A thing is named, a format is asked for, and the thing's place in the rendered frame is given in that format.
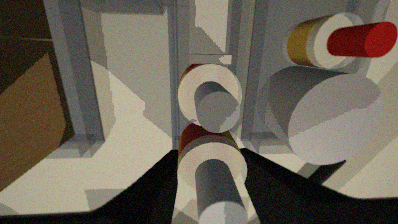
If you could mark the white jar with yellow and red label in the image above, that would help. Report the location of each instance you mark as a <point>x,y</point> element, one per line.
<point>211,170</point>
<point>209,95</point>

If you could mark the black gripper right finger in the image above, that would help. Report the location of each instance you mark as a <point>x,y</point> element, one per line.
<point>281,196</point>

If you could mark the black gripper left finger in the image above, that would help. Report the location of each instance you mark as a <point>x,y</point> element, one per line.
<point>149,200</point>

